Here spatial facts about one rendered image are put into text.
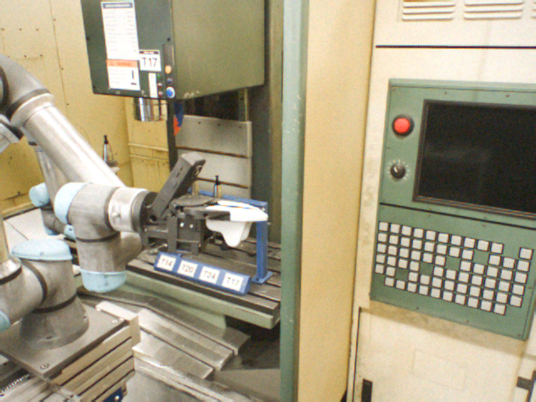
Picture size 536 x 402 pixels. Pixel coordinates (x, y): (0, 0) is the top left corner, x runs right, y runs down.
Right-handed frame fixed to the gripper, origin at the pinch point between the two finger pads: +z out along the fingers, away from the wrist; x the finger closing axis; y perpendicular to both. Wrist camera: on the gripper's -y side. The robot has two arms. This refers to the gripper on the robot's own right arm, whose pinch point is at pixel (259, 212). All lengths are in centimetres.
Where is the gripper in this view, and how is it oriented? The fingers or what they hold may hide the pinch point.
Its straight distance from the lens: 71.2
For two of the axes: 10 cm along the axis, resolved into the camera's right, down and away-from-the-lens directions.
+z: 9.6, 1.0, -2.7
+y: -0.4, 9.7, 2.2
